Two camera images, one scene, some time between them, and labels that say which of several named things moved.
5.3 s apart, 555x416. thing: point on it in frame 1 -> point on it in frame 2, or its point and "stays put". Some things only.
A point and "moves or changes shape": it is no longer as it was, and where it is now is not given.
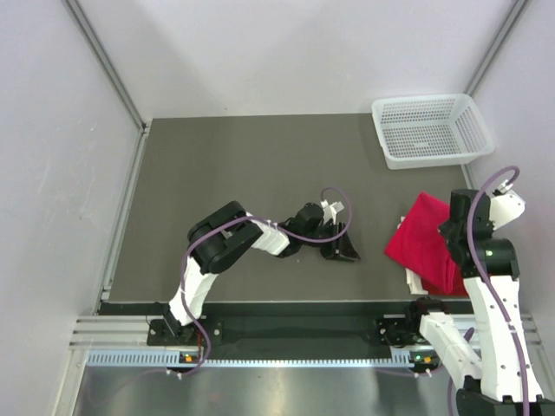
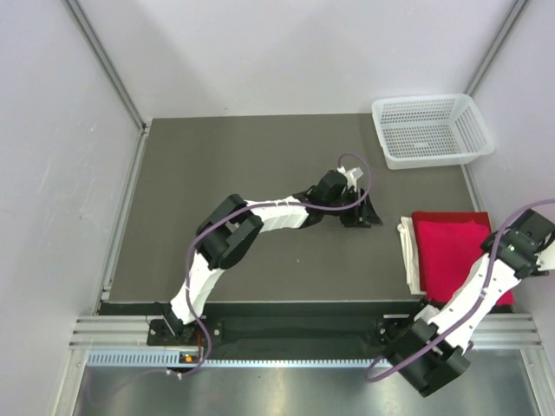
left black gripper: [342, 247] -> [362, 216]
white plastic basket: [422, 130] stays put
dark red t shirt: [443, 282] -> [426, 217]
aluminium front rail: [114, 331] stays put
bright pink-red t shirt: [419, 242] moves or changes shape
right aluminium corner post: [494, 48] stays put
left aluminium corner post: [106, 64] stays put
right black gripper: [444, 226] -> [539, 268]
